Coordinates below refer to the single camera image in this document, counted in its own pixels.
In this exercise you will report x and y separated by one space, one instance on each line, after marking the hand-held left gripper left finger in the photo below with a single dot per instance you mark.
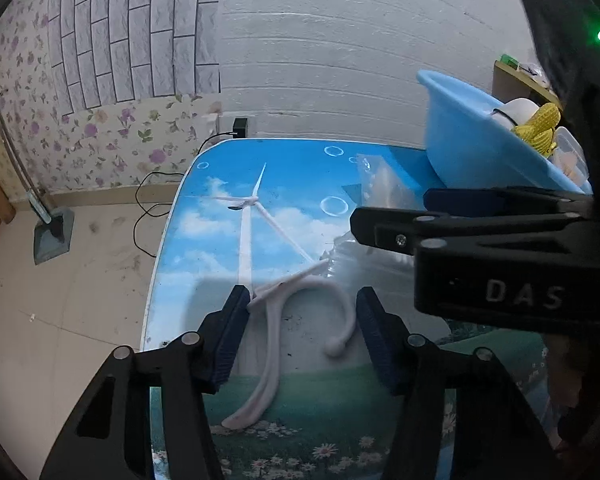
230 332

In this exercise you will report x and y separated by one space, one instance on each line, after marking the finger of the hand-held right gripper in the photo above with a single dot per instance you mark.
380 230
480 201

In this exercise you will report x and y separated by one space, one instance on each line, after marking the small green object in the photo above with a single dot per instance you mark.
508 60

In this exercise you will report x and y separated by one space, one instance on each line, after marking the wooden side desk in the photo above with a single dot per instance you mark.
510 82

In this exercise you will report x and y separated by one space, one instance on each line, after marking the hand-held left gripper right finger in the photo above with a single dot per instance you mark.
380 342

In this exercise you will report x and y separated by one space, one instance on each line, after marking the white plastic hook hanger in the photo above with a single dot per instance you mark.
272 355

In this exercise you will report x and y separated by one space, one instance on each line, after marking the clear plastic bag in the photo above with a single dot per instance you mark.
385 185

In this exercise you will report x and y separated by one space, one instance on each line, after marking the white wall socket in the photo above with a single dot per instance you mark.
210 124

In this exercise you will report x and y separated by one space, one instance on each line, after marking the clear toothpick box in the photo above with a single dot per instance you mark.
567 155

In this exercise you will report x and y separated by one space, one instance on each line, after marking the blue plastic basin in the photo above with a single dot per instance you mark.
460 140

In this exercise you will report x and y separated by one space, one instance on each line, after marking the black wall charger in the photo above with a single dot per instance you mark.
240 127

